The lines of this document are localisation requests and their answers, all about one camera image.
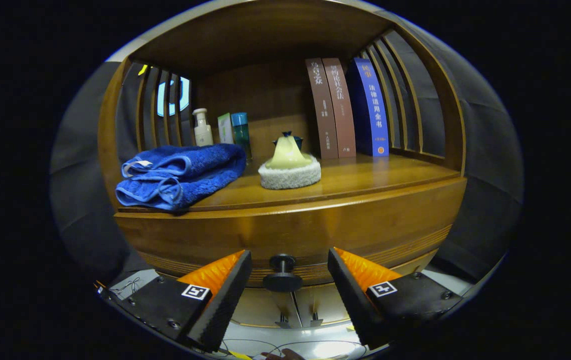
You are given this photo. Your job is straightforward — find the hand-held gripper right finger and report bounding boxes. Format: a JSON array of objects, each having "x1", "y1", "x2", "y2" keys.
[{"x1": 328, "y1": 247, "x2": 463, "y2": 351}]

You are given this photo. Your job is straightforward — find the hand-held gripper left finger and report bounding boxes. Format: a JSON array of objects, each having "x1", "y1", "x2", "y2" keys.
[{"x1": 108, "y1": 250, "x2": 253, "y2": 353}]

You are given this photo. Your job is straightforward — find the wooden drawer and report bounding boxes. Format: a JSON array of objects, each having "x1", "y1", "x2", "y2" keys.
[{"x1": 114, "y1": 176, "x2": 467, "y2": 293}]

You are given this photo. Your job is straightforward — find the yellow handled white scrub pad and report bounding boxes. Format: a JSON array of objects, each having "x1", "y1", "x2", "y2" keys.
[{"x1": 258, "y1": 132, "x2": 322, "y2": 190}]

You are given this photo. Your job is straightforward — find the wooden cabinet door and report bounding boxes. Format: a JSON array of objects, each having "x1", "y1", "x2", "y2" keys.
[
  {"x1": 230, "y1": 287, "x2": 298, "y2": 329},
  {"x1": 293, "y1": 282, "x2": 362, "y2": 327}
]

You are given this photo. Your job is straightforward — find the wooden countertop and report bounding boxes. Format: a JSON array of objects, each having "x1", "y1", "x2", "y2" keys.
[{"x1": 118, "y1": 152, "x2": 461, "y2": 214}]

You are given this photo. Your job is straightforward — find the wooden cabinet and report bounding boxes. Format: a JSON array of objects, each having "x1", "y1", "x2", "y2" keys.
[{"x1": 97, "y1": 0, "x2": 467, "y2": 331}]

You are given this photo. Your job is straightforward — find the blue folded towel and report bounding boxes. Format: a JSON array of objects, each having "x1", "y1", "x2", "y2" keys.
[{"x1": 115, "y1": 143, "x2": 247, "y2": 211}]

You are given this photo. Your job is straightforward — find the teal capped bottle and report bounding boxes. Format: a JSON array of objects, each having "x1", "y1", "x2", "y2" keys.
[{"x1": 231, "y1": 112, "x2": 252, "y2": 161}]

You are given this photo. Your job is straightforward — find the white pump bottle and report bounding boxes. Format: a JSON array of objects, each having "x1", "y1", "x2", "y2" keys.
[{"x1": 192, "y1": 108, "x2": 214, "y2": 147}]

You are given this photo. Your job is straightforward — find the green and white tube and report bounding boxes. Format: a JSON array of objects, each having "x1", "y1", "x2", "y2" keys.
[{"x1": 217, "y1": 113, "x2": 235, "y2": 145}]

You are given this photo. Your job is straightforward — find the dark blue lidded teacup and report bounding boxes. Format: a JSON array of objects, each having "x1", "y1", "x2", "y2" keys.
[{"x1": 273, "y1": 131, "x2": 304, "y2": 151}]

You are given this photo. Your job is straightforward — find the light brown book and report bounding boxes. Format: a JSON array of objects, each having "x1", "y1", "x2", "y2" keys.
[{"x1": 322, "y1": 58, "x2": 357, "y2": 158}]

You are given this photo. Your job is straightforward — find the blue book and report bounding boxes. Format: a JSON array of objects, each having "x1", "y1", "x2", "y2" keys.
[{"x1": 348, "y1": 57, "x2": 390, "y2": 157}]

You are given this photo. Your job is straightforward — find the dark brown book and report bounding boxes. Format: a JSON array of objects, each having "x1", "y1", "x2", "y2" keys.
[{"x1": 305, "y1": 58, "x2": 339, "y2": 160}]

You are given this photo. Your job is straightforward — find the thin floor cables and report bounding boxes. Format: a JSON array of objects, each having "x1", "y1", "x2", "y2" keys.
[{"x1": 109, "y1": 276, "x2": 142, "y2": 297}]

